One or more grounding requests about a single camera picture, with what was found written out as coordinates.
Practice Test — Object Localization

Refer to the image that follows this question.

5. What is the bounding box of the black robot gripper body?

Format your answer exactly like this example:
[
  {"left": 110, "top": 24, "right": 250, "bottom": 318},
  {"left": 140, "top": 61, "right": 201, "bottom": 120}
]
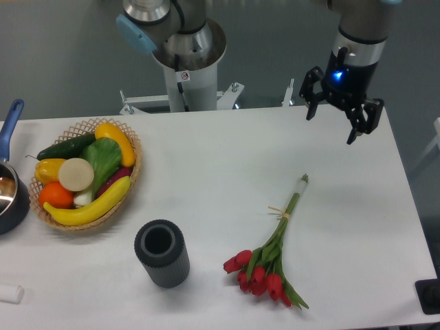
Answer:
[{"left": 322, "top": 50, "right": 377, "bottom": 111}]

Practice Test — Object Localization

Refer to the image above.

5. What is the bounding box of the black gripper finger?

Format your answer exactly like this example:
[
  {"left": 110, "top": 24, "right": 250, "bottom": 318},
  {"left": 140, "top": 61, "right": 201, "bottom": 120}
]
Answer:
[
  {"left": 299, "top": 66, "right": 325, "bottom": 120},
  {"left": 345, "top": 98, "right": 384, "bottom": 145}
]

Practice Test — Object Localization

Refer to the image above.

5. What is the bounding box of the red tulip bouquet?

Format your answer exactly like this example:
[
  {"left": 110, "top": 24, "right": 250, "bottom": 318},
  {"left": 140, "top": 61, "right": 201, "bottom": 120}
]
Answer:
[{"left": 223, "top": 173, "right": 309, "bottom": 309}]

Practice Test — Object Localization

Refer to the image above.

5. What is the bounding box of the black device at table edge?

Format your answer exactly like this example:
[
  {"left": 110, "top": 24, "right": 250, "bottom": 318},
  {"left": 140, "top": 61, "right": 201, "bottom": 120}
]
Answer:
[{"left": 415, "top": 278, "right": 439, "bottom": 315}]

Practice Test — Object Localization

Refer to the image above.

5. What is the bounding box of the purple eggplant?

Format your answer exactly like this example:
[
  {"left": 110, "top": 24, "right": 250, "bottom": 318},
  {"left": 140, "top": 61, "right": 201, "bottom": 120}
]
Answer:
[{"left": 96, "top": 167, "right": 132, "bottom": 198}]

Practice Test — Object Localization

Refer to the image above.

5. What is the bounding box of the yellow squash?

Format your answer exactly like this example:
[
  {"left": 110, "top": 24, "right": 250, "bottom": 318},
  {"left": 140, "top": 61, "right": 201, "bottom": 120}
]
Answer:
[{"left": 95, "top": 122, "right": 135, "bottom": 167}]

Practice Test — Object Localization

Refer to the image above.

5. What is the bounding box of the dark grey ribbed vase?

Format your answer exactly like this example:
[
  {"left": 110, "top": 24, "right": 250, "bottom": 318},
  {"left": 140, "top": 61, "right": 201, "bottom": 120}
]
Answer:
[{"left": 134, "top": 219, "right": 190, "bottom": 288}]

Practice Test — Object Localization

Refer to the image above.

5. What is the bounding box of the green lettuce leaf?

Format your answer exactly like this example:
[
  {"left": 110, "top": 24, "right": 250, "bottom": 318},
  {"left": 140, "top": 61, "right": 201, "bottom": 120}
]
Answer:
[{"left": 80, "top": 137, "right": 122, "bottom": 196}]

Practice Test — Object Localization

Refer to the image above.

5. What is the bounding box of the woven wicker basket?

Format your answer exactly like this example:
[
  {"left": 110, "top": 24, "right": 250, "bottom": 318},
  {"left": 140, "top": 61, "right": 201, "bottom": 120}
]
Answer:
[{"left": 29, "top": 118, "right": 142, "bottom": 231}]

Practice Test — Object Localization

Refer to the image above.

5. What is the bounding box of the yellow banana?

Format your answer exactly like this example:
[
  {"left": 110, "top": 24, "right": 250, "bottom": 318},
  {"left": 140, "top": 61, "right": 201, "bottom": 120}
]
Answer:
[{"left": 43, "top": 176, "right": 131, "bottom": 227}]

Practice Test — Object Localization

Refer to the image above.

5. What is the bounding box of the green cucumber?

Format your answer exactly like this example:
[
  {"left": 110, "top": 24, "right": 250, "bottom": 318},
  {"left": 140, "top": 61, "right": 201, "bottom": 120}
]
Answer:
[{"left": 26, "top": 133, "right": 96, "bottom": 161}]

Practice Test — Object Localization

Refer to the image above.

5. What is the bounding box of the white onion bulb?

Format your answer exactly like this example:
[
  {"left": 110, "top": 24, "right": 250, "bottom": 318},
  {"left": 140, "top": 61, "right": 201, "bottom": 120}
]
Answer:
[{"left": 74, "top": 188, "right": 94, "bottom": 208}]

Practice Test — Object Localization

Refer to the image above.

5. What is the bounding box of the beige round disc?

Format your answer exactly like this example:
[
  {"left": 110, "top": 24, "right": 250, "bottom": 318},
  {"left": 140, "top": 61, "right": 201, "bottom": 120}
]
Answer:
[{"left": 58, "top": 158, "right": 94, "bottom": 192}]

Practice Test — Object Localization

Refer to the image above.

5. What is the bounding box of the orange fruit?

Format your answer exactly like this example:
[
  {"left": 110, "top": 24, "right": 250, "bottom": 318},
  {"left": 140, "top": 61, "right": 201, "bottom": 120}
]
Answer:
[{"left": 38, "top": 182, "right": 74, "bottom": 209}]

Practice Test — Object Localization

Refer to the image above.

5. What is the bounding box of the yellow bell pepper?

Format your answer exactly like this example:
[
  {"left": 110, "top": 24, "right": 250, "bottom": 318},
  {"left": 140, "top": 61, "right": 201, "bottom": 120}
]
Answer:
[{"left": 34, "top": 158, "right": 66, "bottom": 185}]

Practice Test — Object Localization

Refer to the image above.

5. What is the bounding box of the white cylindrical object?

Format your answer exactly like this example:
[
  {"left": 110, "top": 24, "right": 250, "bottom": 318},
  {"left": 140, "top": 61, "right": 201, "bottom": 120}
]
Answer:
[{"left": 0, "top": 283, "right": 25, "bottom": 305}]

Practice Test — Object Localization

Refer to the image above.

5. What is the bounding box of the white frame at right edge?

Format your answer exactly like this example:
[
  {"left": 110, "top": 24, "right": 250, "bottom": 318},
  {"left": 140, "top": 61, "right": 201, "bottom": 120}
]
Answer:
[{"left": 408, "top": 118, "right": 439, "bottom": 178}]

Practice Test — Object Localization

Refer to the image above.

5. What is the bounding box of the white metal base frame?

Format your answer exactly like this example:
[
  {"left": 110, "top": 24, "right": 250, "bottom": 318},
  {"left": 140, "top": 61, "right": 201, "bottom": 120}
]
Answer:
[{"left": 119, "top": 78, "right": 296, "bottom": 116}]

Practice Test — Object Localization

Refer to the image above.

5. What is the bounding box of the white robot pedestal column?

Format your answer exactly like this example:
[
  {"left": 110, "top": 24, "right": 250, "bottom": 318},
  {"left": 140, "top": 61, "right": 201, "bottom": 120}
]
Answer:
[{"left": 163, "top": 64, "right": 217, "bottom": 113}]

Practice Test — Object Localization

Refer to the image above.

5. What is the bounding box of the dark pot with blue handle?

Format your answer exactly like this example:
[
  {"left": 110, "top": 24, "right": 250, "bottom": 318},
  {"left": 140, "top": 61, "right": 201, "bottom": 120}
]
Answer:
[{"left": 1, "top": 99, "right": 30, "bottom": 235}]

